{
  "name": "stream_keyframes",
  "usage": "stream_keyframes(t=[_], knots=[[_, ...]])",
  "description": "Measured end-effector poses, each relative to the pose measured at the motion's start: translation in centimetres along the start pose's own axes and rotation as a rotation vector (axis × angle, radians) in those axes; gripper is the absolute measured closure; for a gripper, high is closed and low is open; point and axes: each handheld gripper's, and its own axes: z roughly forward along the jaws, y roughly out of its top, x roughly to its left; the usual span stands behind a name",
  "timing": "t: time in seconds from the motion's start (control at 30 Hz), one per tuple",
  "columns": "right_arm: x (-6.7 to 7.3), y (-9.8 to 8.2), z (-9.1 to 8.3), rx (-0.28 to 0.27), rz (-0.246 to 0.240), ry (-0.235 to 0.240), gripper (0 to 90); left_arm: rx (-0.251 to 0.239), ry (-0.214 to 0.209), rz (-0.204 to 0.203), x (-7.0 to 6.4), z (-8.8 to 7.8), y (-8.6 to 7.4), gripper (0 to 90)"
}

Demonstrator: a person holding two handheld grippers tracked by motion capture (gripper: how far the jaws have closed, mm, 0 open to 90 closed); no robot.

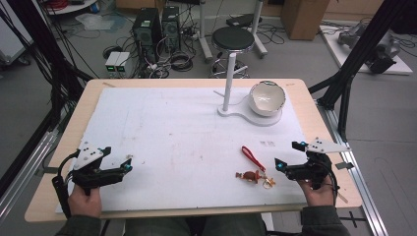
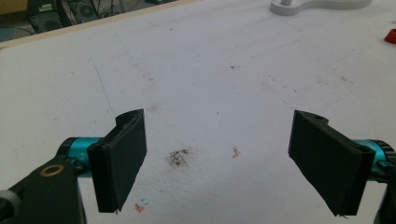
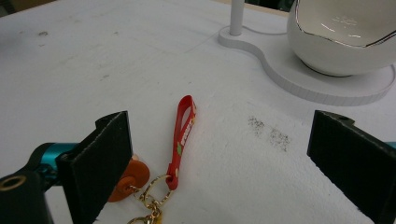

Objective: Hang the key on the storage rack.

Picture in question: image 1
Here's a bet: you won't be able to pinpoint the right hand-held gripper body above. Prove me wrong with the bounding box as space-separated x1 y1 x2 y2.
285 137 352 191

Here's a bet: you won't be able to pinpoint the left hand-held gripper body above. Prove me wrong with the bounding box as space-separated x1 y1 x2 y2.
70 141 126 197

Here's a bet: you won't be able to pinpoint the red strap keychain brown figure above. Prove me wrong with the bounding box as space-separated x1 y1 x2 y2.
234 145 277 190

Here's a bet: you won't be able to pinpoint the person's right hand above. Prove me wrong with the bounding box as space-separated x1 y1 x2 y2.
297 178 335 207

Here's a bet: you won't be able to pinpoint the person's left hand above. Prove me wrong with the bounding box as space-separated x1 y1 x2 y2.
67 184 103 219

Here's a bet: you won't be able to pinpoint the wooden table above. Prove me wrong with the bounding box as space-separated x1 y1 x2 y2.
24 78 364 224

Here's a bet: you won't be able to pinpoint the white foam mat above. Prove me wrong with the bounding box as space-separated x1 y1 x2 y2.
54 86 310 214

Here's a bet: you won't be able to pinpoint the white bowl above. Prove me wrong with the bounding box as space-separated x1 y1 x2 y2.
248 80 287 118

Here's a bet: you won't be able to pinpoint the white power supply unit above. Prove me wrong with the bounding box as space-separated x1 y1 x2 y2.
114 51 132 75
104 51 121 75

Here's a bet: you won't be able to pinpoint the white stand with pole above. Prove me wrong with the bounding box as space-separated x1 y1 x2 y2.
212 52 283 128

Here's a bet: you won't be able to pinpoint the person's legs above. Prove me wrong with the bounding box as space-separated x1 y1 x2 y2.
123 213 268 236

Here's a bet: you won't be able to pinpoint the white board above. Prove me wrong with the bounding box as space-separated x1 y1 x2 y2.
319 24 414 76

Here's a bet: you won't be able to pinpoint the white desk leg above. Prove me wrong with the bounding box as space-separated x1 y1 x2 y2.
250 0 268 59
197 0 214 64

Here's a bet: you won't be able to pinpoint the grey robot device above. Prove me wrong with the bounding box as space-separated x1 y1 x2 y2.
336 23 401 75

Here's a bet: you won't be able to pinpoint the black round stool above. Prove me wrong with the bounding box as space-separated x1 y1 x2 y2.
210 26 257 79

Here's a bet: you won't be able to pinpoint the brown cardboard box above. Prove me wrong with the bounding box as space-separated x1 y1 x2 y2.
280 0 330 41

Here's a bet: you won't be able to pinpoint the large black computer tower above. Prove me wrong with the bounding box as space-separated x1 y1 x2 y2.
132 7 162 64

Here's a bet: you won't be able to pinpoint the clear plastic sheet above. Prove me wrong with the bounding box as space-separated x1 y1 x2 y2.
74 12 116 32

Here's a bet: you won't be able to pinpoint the black flat bag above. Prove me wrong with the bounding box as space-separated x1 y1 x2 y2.
225 13 264 29

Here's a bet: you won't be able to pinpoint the small black computer tower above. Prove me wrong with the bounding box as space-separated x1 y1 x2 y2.
161 5 182 51

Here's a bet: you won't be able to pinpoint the round white table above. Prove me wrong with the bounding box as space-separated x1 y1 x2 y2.
41 0 100 16

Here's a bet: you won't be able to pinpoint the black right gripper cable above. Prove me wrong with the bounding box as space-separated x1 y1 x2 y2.
323 160 340 207

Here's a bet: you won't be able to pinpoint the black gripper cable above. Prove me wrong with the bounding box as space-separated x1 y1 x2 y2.
51 148 82 220
323 160 340 207

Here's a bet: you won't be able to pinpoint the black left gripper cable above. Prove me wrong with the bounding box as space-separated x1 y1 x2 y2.
51 148 82 220

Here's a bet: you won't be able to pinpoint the aluminium rail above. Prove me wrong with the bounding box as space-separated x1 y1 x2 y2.
315 97 389 236
0 130 61 224

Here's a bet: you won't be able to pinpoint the black metal frame with cables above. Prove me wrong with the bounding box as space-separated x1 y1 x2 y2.
0 0 94 132

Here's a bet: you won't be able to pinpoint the coiled black cable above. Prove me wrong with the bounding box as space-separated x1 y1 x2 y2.
169 51 195 73

